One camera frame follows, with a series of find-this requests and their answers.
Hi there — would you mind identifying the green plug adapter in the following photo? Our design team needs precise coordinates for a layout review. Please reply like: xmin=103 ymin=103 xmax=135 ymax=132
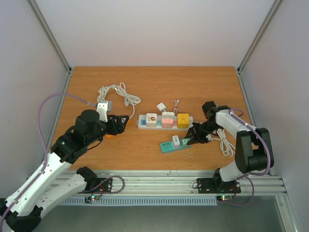
xmin=181 ymin=139 xmax=190 ymax=146

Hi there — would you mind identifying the yellow cube socket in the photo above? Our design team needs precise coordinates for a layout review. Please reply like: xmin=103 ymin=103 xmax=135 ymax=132
xmin=177 ymin=113 xmax=190 ymax=129

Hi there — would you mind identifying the white usb charger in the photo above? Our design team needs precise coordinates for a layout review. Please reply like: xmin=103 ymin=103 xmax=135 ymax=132
xmin=172 ymin=135 xmax=180 ymax=148

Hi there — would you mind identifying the pink cube socket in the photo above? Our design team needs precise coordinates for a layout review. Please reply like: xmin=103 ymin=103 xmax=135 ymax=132
xmin=161 ymin=118 xmax=174 ymax=128

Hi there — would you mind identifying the white cube socket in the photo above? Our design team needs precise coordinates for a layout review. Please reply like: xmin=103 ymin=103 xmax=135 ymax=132
xmin=145 ymin=113 xmax=157 ymax=128

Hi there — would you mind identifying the white round-corner adapter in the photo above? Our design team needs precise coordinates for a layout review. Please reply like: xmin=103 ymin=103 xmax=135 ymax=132
xmin=161 ymin=111 xmax=175 ymax=119

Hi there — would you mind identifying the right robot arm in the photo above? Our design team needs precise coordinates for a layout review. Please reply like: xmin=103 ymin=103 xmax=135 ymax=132
xmin=185 ymin=101 xmax=274 ymax=193

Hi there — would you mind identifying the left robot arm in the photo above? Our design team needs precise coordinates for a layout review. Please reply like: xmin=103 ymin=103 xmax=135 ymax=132
xmin=0 ymin=110 xmax=129 ymax=232

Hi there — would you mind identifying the orange power strip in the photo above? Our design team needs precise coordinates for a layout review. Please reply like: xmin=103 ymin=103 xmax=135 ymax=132
xmin=105 ymin=119 xmax=131 ymax=140

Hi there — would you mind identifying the long white power strip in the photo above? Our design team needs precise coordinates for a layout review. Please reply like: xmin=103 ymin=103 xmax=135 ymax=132
xmin=136 ymin=115 xmax=193 ymax=131

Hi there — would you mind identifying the teal power strip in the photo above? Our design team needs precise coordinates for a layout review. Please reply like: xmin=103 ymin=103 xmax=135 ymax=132
xmin=160 ymin=139 xmax=191 ymax=153

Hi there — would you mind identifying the small white charger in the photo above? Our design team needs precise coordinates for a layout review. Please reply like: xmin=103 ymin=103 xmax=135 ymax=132
xmin=156 ymin=102 xmax=167 ymax=112

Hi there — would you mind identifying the orange strip white cable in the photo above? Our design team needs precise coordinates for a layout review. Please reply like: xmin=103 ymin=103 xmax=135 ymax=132
xmin=114 ymin=82 xmax=141 ymax=119

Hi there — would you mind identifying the white power strip cable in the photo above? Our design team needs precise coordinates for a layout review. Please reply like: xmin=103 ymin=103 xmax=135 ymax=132
xmin=193 ymin=120 xmax=236 ymax=157

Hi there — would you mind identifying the pink usb cable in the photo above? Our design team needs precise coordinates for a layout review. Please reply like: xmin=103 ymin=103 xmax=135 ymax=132
xmin=170 ymin=98 xmax=181 ymax=115

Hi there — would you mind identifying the purple strip white cable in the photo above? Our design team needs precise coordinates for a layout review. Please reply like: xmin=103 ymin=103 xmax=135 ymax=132
xmin=97 ymin=84 xmax=119 ymax=102

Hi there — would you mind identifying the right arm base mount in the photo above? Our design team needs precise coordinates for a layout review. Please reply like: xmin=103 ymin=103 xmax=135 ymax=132
xmin=197 ymin=178 xmax=241 ymax=194

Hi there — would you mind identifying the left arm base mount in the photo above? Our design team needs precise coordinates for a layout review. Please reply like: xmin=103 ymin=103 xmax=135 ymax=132
xmin=81 ymin=178 xmax=112 ymax=194

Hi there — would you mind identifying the slotted cable duct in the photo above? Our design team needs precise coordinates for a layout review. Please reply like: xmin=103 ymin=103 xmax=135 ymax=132
xmin=61 ymin=196 xmax=217 ymax=207

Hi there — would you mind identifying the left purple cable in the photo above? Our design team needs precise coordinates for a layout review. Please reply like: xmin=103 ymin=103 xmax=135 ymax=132
xmin=0 ymin=93 xmax=98 ymax=228

